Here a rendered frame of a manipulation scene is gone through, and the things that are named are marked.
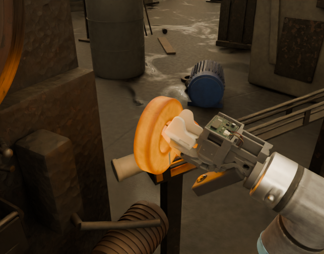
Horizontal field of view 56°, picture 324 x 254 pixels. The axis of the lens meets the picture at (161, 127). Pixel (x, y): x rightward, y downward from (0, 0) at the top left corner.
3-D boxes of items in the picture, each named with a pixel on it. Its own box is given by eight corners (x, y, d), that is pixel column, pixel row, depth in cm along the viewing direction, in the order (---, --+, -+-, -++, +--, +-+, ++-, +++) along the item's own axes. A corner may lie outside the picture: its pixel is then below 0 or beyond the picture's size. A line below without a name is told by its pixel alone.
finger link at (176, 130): (163, 102, 57) (205, 125, 54) (155, 126, 61) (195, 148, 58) (154, 108, 55) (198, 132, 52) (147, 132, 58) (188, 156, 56)
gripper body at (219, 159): (216, 109, 56) (277, 140, 53) (201, 143, 61) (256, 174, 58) (200, 126, 51) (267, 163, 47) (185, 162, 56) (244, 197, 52)
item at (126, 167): (113, 173, 80) (109, 155, 77) (144, 162, 83) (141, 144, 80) (120, 187, 76) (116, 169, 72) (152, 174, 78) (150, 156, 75)
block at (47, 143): (32, 221, 75) (8, 141, 64) (56, 202, 82) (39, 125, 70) (63, 239, 71) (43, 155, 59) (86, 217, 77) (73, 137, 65)
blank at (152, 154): (128, 119, 52) (144, 123, 50) (169, 83, 63) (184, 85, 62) (137, 185, 60) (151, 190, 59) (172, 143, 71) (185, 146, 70)
